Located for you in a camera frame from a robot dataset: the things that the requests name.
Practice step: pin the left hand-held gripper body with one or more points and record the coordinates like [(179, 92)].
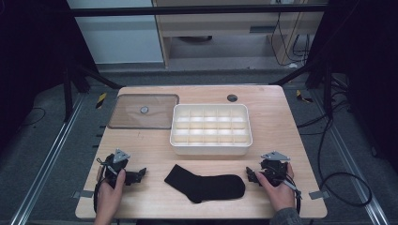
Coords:
[(116, 162)]

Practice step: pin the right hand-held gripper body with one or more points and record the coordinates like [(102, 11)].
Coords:
[(274, 168)]

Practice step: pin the black sock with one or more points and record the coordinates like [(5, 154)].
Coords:
[(206, 186)]

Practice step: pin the white divided storage box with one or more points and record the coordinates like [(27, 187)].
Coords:
[(210, 129)]

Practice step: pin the person's right hand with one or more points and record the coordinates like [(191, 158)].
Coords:
[(280, 195)]

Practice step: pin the person's left hand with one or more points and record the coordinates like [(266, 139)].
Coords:
[(109, 197)]

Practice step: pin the tinted transparent box lid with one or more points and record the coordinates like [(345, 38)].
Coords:
[(144, 112)]

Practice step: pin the yellow black striped tape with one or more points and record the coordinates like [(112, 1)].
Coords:
[(302, 97), (101, 100)]

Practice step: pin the black metal stand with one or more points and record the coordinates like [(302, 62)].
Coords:
[(67, 93), (328, 90)]

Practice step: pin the white cabinet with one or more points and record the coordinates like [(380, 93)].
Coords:
[(119, 40)]

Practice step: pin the light wooden desk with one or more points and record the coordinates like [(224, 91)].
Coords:
[(219, 23)]

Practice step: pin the grey metal table bracket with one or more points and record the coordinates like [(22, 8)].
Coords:
[(319, 194), (84, 194)]

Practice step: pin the aluminium floor rail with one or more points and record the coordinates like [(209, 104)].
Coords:
[(47, 159), (356, 175)]

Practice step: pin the black horizontal frame bar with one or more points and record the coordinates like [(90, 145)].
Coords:
[(187, 10)]

